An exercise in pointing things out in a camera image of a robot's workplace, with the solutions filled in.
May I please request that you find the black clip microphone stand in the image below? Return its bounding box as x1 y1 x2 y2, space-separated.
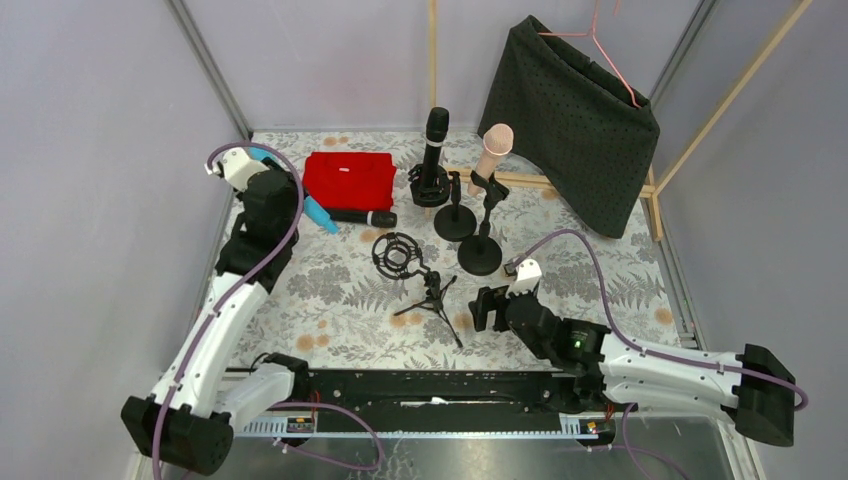
458 171 510 276

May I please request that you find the blue microphone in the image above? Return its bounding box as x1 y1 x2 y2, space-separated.
247 147 339 234

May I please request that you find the black tripod shock mount stand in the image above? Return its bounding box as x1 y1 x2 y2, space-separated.
371 232 464 348

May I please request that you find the peach pink microphone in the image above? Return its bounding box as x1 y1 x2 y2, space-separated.
473 123 514 180

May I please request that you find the black handheld microphone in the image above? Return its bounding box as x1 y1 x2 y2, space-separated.
420 106 449 188

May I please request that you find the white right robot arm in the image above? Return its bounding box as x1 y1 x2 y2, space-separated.
468 287 796 447

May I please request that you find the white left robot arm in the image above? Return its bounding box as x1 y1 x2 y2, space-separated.
121 169 304 476

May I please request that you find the black round base stand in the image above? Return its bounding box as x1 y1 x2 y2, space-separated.
434 171 477 242

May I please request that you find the red folded cloth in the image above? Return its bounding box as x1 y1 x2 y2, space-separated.
303 152 397 211

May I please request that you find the dark grey dotted cloth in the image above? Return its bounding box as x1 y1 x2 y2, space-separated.
477 15 660 239

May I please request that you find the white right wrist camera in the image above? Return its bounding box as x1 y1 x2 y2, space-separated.
507 258 543 296

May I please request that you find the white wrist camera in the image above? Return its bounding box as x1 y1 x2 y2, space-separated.
205 147 270 193
507 258 543 296

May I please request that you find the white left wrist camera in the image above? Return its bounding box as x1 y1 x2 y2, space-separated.
205 147 270 193

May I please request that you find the black microphone white ring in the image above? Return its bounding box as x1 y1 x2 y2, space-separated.
323 207 399 230

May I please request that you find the wooden rack frame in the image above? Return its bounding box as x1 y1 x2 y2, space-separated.
425 1 809 240

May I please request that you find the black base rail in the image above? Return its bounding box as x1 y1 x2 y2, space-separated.
248 353 631 445

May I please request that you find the pink wire hanger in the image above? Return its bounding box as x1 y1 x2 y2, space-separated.
540 0 642 109

